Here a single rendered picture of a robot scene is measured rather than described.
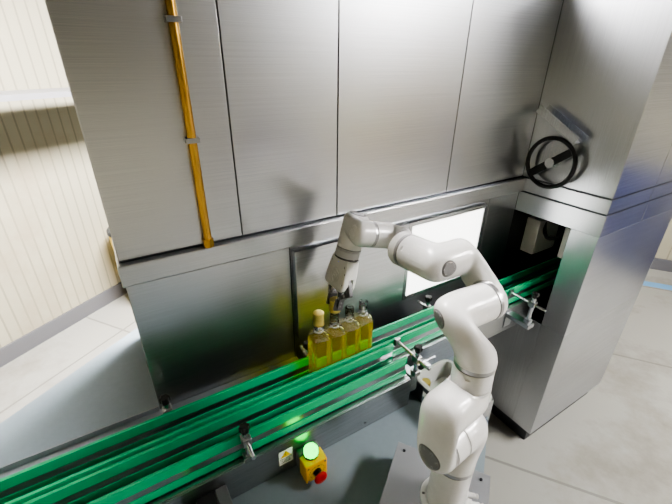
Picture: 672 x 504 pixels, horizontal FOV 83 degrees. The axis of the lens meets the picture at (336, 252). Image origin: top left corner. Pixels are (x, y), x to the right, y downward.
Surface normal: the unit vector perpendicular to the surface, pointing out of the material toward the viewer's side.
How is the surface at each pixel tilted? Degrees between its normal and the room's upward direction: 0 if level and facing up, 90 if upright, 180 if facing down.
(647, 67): 90
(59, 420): 0
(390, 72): 90
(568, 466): 0
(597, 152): 90
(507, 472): 0
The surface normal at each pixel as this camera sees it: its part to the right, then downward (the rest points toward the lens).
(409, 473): 0.02, -0.90
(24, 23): 0.92, 0.18
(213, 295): 0.52, 0.39
